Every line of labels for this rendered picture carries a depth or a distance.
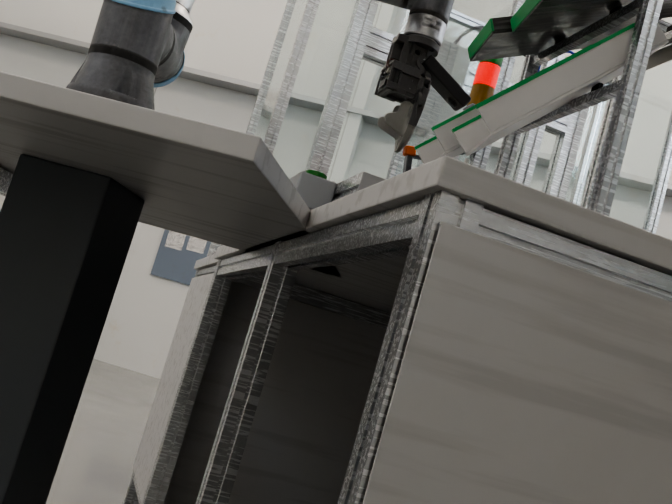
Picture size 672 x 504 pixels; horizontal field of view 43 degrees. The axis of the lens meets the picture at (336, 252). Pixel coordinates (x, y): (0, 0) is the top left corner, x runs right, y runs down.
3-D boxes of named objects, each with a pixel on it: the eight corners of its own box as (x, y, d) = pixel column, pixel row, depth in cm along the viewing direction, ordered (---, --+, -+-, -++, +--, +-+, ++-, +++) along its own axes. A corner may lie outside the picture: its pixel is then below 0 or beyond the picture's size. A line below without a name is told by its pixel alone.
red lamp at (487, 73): (478, 80, 183) (484, 59, 183) (468, 86, 187) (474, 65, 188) (499, 89, 184) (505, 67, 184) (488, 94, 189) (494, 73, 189)
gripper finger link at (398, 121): (373, 143, 158) (387, 96, 159) (402, 154, 159) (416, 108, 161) (379, 140, 155) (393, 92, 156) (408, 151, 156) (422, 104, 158)
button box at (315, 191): (291, 202, 151) (301, 169, 152) (268, 213, 171) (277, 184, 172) (328, 214, 153) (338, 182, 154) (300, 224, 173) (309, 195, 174)
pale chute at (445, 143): (446, 154, 126) (431, 127, 126) (427, 171, 139) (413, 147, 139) (605, 70, 130) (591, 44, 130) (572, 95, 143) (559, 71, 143)
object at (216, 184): (-289, 22, 104) (-280, 0, 105) (45, 196, 192) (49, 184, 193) (253, 161, 93) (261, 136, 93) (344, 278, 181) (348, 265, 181)
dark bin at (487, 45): (492, 33, 129) (484, -14, 130) (469, 61, 142) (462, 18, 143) (667, 14, 132) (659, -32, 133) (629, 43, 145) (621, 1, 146)
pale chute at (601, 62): (492, 135, 111) (475, 105, 112) (466, 157, 124) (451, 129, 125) (669, 41, 115) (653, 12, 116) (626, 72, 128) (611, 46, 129)
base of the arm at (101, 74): (44, 90, 140) (61, 33, 141) (91, 120, 154) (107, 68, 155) (125, 106, 136) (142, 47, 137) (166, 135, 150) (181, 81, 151)
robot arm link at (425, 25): (437, 35, 167) (454, 22, 159) (431, 57, 166) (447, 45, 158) (402, 21, 165) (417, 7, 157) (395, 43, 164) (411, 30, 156)
